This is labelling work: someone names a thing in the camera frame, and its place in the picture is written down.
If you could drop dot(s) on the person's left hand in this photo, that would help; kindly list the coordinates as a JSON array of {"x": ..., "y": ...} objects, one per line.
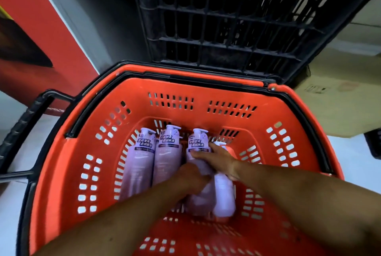
[{"x": 190, "y": 179}]

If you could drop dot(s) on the person's right hand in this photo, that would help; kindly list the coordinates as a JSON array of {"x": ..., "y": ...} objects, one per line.
[{"x": 218, "y": 159}]

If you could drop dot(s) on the person's right fingers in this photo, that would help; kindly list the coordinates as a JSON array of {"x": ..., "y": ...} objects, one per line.
[{"x": 204, "y": 154}]

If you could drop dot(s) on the purple pump bottle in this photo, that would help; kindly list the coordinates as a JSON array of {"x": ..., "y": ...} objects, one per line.
[
  {"x": 198, "y": 145},
  {"x": 224, "y": 193},
  {"x": 139, "y": 163},
  {"x": 167, "y": 157}
]

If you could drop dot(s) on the person's right forearm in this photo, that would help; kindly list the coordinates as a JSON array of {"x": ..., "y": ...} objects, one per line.
[{"x": 309, "y": 205}]

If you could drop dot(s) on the person's left forearm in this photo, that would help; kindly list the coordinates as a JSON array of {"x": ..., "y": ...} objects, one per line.
[{"x": 113, "y": 223}]

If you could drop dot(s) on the red plastic shopping basket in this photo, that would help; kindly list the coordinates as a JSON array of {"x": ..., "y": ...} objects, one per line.
[{"x": 89, "y": 145}]

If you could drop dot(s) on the black plastic crate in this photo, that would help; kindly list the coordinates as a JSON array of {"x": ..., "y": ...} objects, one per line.
[{"x": 226, "y": 23}]

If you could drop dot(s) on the brown cardboard box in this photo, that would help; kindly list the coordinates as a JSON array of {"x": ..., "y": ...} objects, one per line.
[{"x": 342, "y": 98}]

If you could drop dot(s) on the black object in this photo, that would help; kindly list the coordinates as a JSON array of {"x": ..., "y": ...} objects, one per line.
[{"x": 374, "y": 143}]

